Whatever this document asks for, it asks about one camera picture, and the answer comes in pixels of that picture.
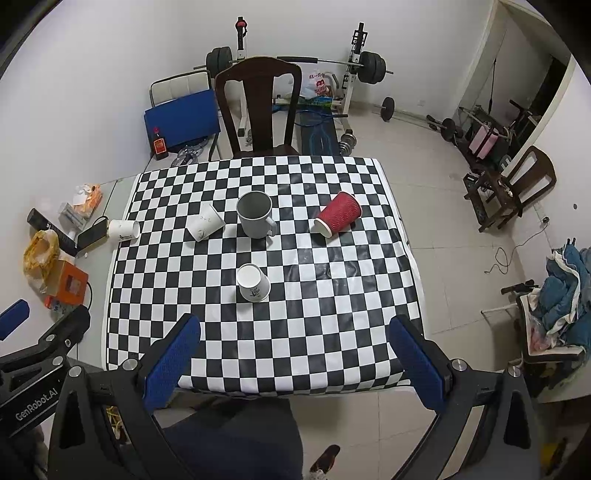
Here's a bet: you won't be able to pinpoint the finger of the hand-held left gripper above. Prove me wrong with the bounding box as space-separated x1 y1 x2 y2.
0 299 31 341
0 305 91 376

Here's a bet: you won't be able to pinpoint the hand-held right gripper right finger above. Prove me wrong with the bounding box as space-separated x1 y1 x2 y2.
388 315 543 480

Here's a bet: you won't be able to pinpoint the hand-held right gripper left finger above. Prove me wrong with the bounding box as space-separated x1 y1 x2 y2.
48 314 202 480

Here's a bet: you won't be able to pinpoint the white paper cup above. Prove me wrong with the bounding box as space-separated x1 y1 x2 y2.
186 203 226 243
236 263 271 303
107 219 141 241

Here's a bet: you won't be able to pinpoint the red ribbed paper cup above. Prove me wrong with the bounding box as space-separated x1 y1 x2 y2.
314 191 360 238

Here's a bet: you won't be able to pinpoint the orange cardboard box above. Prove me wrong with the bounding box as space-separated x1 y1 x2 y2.
44 259 90 310

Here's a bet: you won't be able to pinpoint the yellow plastic bag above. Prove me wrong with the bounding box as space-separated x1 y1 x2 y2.
23 229 61 292

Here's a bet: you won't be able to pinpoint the black smartphone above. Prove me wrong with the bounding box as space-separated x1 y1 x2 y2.
76 217 110 253

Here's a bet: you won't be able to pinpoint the person's dark trousers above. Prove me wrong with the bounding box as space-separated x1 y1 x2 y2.
159 396 304 480

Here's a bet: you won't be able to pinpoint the black white checkered tablecloth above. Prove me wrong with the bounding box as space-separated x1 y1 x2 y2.
104 156 426 398

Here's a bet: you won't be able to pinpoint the tissue packet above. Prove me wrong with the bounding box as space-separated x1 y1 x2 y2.
58 202 95 232

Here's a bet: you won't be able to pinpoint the person's slipper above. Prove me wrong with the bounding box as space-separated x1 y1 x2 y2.
308 444 341 480

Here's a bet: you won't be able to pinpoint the white side chair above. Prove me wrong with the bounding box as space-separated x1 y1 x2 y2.
480 277 591 403

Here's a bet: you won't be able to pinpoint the orange white wrapper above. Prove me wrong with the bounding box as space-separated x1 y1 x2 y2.
73 183 103 214

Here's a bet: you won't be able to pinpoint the pile of blue cloth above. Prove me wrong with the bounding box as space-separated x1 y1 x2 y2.
537 244 591 348

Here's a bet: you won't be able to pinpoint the grey ceramic mug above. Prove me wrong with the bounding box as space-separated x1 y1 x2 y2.
236 191 279 239

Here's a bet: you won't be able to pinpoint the dark sauce bottle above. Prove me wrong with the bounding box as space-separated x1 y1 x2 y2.
152 127 170 161

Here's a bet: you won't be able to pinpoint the metal weight plates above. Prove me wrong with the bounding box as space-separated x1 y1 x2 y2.
171 143 209 167

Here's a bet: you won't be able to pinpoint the brown wooden chair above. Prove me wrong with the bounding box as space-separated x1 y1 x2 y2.
477 145 557 233

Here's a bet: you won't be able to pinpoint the blue flat board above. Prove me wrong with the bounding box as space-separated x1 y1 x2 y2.
143 89 221 151

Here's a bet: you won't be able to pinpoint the folded exercise machine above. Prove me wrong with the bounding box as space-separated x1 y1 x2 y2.
456 98 542 172

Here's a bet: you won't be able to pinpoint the long barbell bar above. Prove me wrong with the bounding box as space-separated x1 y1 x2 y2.
380 96 459 142

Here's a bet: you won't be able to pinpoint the black bench pad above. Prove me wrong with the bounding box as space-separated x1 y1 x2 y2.
295 110 345 156

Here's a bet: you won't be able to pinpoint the white folding chair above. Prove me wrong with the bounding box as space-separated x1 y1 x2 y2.
149 71 223 162

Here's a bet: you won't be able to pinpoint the dark wooden chair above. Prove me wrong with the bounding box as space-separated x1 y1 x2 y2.
215 56 304 160

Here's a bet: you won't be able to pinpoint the white printed plastic bag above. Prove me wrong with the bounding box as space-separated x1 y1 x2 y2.
299 71 339 100

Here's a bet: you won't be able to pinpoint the barbell with black plates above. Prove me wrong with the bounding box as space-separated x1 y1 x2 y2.
194 45 396 87

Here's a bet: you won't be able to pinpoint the white weight bench rack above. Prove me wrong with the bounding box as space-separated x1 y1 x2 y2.
232 16 371 154

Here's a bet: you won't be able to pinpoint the white floor cable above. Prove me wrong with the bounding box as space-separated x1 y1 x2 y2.
484 216 551 276

